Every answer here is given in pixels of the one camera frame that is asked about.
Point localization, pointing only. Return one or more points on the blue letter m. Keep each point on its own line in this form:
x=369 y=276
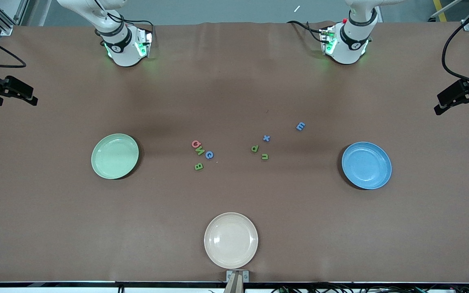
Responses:
x=300 y=126

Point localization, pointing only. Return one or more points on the red letter Q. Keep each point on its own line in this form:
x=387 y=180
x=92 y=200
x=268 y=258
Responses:
x=193 y=144

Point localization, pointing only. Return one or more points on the green letter N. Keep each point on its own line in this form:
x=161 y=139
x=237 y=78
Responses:
x=200 y=151

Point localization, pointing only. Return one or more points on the green letter B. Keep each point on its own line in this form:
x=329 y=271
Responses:
x=198 y=166

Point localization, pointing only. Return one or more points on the blue letter C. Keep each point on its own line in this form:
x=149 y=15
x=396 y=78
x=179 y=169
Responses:
x=209 y=151

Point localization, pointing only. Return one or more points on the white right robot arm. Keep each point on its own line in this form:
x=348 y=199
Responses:
x=124 y=49

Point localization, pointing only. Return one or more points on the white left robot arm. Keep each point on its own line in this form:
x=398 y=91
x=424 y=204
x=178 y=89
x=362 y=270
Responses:
x=350 y=49

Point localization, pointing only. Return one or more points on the grey metal bar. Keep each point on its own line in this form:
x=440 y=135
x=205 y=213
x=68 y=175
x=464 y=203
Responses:
x=446 y=9

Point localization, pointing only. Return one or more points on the blue plate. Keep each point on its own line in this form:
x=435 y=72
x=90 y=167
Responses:
x=367 y=165

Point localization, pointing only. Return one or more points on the light green plate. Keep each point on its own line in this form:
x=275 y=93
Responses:
x=115 y=156

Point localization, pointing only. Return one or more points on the base connector box green light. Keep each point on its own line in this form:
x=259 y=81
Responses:
x=143 y=40
x=327 y=40

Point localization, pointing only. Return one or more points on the brown table mat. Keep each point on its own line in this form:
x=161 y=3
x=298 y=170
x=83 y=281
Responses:
x=234 y=81

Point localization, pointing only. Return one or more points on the beige plate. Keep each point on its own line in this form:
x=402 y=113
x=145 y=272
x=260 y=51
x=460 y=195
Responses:
x=231 y=240

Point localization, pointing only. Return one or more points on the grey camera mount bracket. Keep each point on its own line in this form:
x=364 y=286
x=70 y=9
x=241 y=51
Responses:
x=237 y=280

